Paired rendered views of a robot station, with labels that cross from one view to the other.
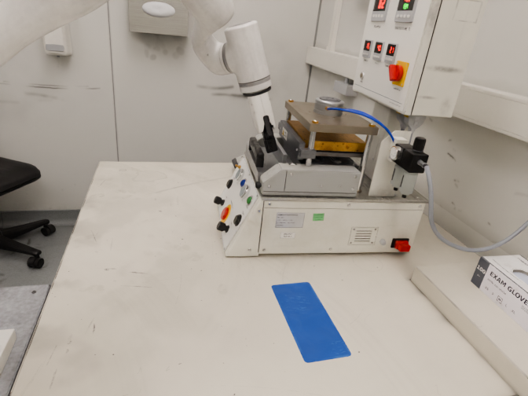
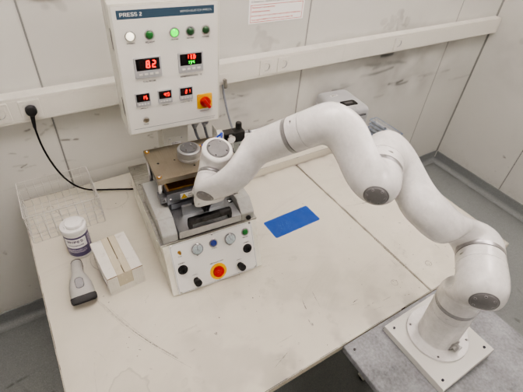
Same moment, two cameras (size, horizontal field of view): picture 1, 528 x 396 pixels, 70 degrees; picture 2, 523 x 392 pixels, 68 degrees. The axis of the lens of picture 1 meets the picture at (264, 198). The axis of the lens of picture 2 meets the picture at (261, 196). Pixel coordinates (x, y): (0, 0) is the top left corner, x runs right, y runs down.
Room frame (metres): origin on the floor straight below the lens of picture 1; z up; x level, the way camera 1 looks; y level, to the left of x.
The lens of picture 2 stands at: (1.13, 0.95, 1.89)
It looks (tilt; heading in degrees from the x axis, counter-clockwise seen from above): 41 degrees down; 252
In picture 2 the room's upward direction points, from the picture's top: 5 degrees clockwise
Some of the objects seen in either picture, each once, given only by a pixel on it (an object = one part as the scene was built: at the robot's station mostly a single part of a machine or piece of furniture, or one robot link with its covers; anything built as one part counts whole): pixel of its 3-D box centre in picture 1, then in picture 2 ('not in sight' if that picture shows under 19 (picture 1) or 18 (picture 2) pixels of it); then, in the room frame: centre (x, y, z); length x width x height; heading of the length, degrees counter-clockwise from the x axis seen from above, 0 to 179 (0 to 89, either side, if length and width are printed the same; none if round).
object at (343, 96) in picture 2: not in sight; (340, 113); (0.16, -0.76, 0.88); 0.25 x 0.20 x 0.17; 101
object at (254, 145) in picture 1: (255, 151); (209, 217); (1.00, 0.04, 0.99); 0.15 x 0.02 x 0.04; 13
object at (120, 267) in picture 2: not in sight; (117, 262); (1.32, 0.01, 0.80); 0.19 x 0.13 x 0.09; 107
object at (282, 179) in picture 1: (306, 180); (233, 191); (0.89, -0.10, 0.96); 0.26 x 0.05 x 0.07; 103
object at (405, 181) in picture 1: (404, 164); (233, 140); (0.85, -0.32, 1.05); 0.15 x 0.05 x 0.15; 13
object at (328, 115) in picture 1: (339, 124); (191, 156); (1.03, -0.18, 1.08); 0.31 x 0.24 x 0.13; 13
